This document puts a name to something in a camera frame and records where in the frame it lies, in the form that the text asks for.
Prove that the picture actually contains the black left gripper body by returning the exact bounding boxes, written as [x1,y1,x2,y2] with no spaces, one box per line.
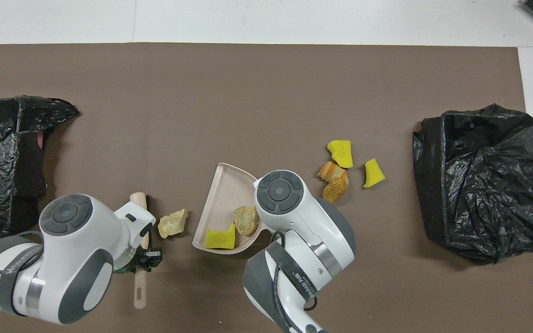
[124,249,152,274]

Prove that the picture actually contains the beige brush black bristles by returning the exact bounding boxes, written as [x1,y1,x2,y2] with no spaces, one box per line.
[130,192,149,309]

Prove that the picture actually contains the torn bread piece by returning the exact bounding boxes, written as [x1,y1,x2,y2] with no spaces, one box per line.
[158,208,189,239]
[235,206,260,236]

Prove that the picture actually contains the yellow sponge block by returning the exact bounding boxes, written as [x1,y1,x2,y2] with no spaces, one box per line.
[205,223,236,250]

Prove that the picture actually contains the beige plastic dustpan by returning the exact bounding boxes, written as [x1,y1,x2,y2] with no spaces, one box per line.
[192,162,267,255]

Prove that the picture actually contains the round brown bun piece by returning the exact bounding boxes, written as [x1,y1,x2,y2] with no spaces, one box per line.
[322,176,349,205]

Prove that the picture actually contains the striped croissant piece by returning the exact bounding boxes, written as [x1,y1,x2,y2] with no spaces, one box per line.
[317,161,348,182]

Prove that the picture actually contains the yellow green sponge piece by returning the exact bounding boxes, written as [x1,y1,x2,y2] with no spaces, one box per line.
[327,140,354,169]

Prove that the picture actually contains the small yellow sponge piece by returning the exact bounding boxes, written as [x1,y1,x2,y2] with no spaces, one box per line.
[363,159,386,189]

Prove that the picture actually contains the brown table mat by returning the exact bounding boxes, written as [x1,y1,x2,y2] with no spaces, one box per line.
[0,43,533,333]

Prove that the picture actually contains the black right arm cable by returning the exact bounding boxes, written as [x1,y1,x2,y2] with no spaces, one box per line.
[270,230,319,312]

